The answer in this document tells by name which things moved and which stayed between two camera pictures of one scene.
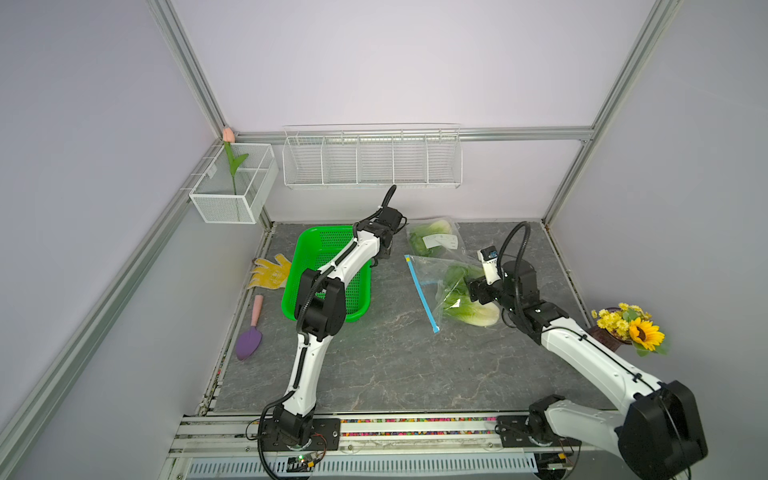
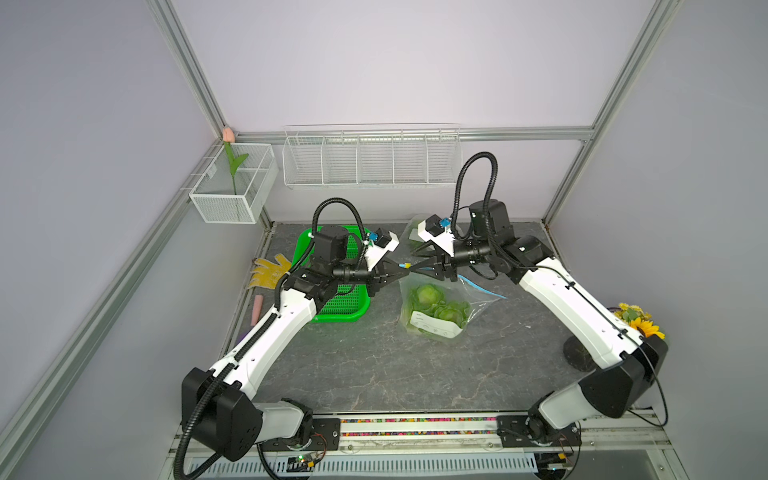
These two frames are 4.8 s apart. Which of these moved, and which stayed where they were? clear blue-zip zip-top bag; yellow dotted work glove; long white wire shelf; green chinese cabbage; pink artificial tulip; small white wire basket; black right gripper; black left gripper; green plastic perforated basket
Moved: green chinese cabbage; clear blue-zip zip-top bag; black right gripper; black left gripper
Stayed: long white wire shelf; green plastic perforated basket; yellow dotted work glove; small white wire basket; pink artificial tulip
